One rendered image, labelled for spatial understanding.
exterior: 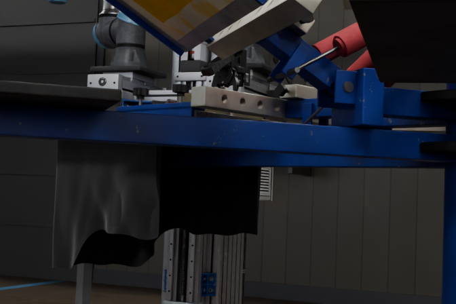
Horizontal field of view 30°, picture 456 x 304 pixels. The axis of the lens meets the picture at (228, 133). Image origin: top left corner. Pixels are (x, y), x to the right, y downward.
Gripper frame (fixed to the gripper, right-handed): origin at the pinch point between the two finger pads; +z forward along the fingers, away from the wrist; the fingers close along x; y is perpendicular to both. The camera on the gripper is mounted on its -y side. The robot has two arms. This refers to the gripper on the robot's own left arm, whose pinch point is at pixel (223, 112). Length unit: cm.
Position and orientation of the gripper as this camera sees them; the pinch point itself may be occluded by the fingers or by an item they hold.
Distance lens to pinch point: 251.5
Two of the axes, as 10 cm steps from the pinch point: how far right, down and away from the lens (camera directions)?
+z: -0.4, 10.0, -0.7
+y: 6.8, 0.8, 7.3
